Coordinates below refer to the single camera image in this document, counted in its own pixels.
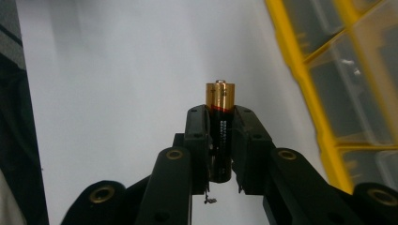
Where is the yellow and black drawer organizer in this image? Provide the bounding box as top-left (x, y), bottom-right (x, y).
top-left (264, 0), bottom-right (398, 195)

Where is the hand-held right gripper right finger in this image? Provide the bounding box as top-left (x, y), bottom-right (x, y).
top-left (230, 104), bottom-right (277, 197)

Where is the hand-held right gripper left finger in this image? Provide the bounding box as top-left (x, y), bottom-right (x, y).
top-left (173, 104), bottom-right (214, 196)

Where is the black and copper battery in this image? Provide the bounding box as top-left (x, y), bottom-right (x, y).
top-left (205, 79), bottom-right (237, 184)

